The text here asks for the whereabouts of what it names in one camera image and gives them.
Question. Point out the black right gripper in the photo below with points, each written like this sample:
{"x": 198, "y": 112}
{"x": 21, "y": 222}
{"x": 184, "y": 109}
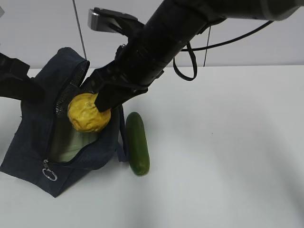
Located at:
{"x": 135, "y": 67}

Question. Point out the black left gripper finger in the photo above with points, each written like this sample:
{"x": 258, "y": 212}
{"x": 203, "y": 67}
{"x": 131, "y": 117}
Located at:
{"x": 14, "y": 70}
{"x": 11, "y": 90}

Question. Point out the yellow wrinkled pear toy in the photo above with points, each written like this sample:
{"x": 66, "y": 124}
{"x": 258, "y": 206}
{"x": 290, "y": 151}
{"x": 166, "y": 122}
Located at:
{"x": 84, "y": 115}

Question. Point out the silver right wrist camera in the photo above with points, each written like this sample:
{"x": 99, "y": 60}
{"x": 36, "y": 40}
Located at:
{"x": 105, "y": 20}

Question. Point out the green lid glass container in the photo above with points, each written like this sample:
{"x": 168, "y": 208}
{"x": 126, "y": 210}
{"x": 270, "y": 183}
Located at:
{"x": 68, "y": 143}

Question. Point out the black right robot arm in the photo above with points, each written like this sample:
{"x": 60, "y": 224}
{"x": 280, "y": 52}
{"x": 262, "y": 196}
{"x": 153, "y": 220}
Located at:
{"x": 176, "y": 22}

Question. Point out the dark blue lunch bag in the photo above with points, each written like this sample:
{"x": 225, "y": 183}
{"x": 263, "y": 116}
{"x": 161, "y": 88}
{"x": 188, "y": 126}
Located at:
{"x": 27, "y": 157}

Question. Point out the green cucumber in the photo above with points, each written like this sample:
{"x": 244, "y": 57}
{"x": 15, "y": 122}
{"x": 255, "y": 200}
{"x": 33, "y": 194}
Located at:
{"x": 139, "y": 158}

